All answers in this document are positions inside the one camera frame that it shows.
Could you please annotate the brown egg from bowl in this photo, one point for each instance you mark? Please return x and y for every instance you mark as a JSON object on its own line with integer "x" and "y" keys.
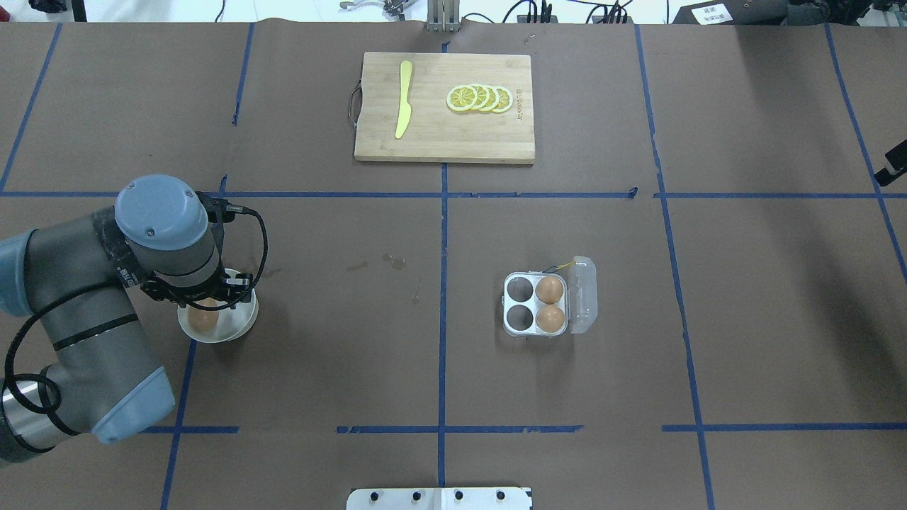
{"x": 203, "y": 320}

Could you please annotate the yellow plastic knife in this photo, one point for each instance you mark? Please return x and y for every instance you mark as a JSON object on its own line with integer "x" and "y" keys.
{"x": 404, "y": 107}

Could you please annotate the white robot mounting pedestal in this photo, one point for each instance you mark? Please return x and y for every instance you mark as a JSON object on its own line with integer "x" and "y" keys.
{"x": 441, "y": 498}

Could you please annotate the brown egg front right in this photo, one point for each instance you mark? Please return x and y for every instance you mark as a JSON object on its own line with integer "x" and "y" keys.
{"x": 550, "y": 319}

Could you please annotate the clear plastic egg box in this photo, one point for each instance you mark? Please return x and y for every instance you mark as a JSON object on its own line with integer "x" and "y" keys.
{"x": 561, "y": 299}

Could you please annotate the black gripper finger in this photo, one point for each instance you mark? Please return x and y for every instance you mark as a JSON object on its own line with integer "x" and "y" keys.
{"x": 896, "y": 165}

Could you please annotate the white bowl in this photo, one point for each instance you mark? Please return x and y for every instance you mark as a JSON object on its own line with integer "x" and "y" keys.
{"x": 232, "y": 323}

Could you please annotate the aluminium frame post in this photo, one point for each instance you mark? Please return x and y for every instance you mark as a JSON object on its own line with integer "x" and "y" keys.
{"x": 443, "y": 16}

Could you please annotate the brown egg back right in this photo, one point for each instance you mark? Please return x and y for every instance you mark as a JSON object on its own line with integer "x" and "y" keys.
{"x": 550, "y": 289}

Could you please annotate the wooden cutting board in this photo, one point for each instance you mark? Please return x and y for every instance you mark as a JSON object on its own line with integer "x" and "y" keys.
{"x": 436, "y": 134}

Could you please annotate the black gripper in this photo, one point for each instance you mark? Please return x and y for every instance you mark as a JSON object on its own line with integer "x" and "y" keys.
{"x": 186, "y": 291}

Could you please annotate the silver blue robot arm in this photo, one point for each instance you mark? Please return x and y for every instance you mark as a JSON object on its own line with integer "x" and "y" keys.
{"x": 82, "y": 362}

